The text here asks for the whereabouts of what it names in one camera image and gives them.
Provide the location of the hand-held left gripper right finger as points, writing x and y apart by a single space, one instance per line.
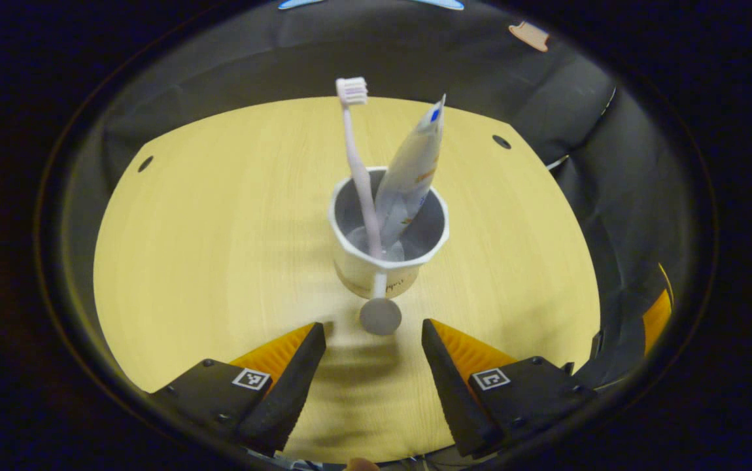
448 386

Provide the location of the light wooden desktop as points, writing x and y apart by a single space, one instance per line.
219 261

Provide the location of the pink toothbrush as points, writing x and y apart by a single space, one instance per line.
358 170

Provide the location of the black backdrop cloth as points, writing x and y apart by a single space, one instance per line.
533 98

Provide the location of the white toothpaste tube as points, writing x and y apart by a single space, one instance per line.
412 170

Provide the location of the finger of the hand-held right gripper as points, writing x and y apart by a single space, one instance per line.
656 320

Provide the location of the white cup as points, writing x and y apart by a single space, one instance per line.
363 261

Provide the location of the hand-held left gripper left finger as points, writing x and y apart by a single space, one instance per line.
284 392

